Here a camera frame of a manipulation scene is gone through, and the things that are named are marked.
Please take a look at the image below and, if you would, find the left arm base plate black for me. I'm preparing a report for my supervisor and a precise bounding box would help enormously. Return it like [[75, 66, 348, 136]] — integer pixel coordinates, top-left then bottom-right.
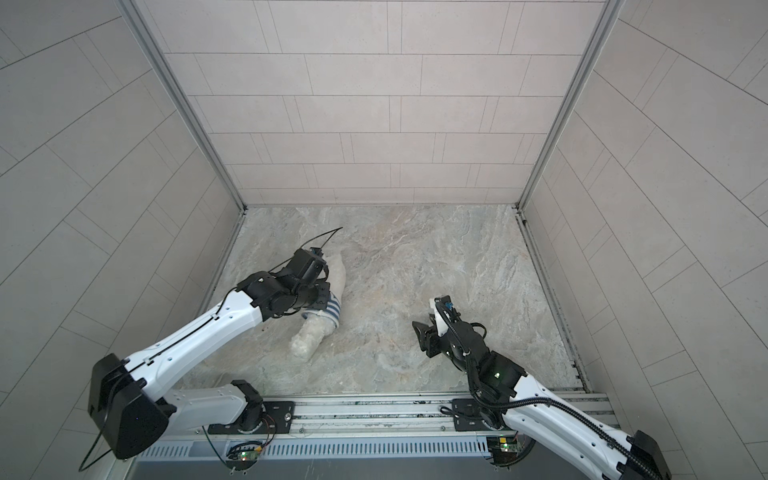
[[207, 401, 296, 435]]

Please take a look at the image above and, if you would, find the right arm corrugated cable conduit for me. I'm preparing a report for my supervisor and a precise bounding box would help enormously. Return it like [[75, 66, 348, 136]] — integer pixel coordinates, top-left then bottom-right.
[[436, 296, 664, 480]]

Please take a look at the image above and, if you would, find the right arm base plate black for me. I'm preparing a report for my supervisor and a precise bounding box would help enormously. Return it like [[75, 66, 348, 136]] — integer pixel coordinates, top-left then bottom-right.
[[449, 397, 536, 432]]

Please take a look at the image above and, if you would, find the controller circuit board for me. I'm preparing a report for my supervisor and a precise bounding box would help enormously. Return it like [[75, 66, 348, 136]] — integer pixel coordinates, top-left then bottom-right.
[[486, 436, 521, 465], [226, 441, 265, 471]]

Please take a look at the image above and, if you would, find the right controller circuit board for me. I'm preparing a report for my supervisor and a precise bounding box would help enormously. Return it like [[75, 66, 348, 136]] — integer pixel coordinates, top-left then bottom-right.
[[486, 436, 521, 465]]

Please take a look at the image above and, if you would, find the blue white striped knit sweater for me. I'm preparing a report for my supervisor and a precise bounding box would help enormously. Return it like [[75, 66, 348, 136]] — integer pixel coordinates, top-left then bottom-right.
[[302, 292, 341, 332]]

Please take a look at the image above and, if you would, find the left controller circuit board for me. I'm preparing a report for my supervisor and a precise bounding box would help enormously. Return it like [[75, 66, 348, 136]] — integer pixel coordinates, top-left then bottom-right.
[[226, 441, 265, 471]]

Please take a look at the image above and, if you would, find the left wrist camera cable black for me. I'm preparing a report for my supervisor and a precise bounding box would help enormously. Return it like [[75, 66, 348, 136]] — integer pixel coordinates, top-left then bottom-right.
[[77, 226, 344, 473]]

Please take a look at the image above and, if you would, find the ventilation grille strip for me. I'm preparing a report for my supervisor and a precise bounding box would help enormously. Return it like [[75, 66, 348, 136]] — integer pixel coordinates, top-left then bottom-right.
[[138, 435, 490, 462]]

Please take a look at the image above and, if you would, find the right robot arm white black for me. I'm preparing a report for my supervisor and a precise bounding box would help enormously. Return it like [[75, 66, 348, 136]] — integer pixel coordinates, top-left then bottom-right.
[[412, 318, 672, 479]]

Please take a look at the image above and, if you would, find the white teddy bear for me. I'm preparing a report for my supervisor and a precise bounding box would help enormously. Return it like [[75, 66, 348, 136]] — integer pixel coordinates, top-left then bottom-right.
[[289, 253, 346, 362]]

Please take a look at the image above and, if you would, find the aluminium mounting rail frame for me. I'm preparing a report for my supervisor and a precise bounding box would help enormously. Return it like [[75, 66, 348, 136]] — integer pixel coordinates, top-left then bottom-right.
[[119, 392, 622, 444]]

